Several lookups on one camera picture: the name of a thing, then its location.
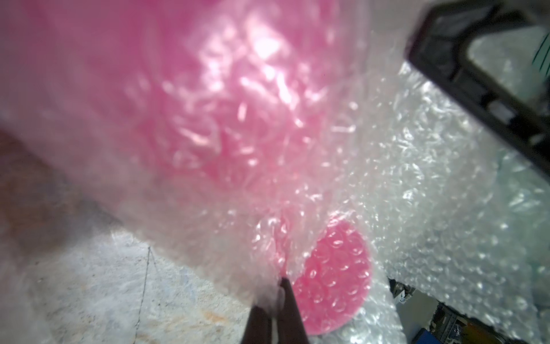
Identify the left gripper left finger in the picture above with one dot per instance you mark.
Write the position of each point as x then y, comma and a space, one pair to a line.
258, 329

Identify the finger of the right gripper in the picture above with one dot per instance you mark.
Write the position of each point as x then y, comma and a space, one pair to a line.
439, 50

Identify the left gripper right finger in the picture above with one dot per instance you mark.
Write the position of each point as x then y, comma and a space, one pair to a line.
290, 328

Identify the bubble wrap of magenta glass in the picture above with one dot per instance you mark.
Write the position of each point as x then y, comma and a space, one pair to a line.
432, 199

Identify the magenta wine glass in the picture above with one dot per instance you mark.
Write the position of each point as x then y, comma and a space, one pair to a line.
218, 131

